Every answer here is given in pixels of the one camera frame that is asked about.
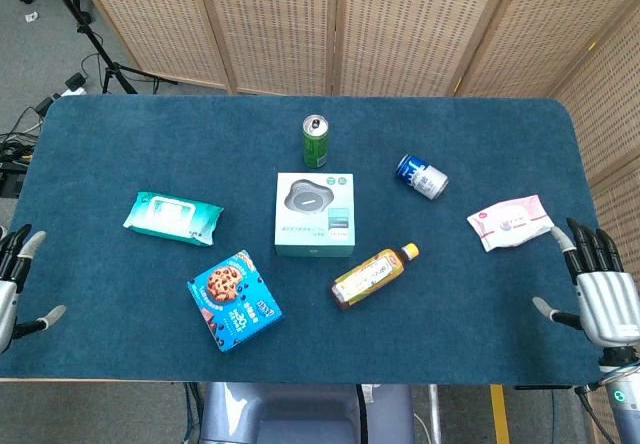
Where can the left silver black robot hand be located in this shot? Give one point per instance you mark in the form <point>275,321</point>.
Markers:
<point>6,289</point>

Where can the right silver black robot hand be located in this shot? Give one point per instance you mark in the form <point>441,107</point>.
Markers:
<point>602,294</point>

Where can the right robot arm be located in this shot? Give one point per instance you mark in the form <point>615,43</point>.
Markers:
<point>622,389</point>

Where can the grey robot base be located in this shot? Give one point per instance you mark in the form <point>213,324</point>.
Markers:
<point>305,414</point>

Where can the pink white wet wipes pack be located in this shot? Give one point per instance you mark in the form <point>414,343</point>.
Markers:
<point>509,222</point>

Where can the green wet wipes pack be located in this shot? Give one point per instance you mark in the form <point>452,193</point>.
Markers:
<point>172,218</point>

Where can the blue white drink can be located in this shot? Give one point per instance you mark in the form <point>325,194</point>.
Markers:
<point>422,176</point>

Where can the white power strip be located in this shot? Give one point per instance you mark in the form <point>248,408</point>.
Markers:
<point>75,84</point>

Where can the blue cookie box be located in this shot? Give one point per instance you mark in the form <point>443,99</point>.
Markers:
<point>232,301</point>

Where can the yellow cap tea bottle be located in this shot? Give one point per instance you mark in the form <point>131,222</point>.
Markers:
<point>372,277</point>

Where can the black tripod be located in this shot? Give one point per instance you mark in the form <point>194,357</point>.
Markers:
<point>90,34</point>

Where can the blue table mat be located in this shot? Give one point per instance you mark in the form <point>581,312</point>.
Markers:
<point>310,274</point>

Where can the white box with speaker picture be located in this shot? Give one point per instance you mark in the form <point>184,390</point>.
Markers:
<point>314,214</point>

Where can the green drink can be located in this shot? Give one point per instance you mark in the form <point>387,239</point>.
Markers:
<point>315,143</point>

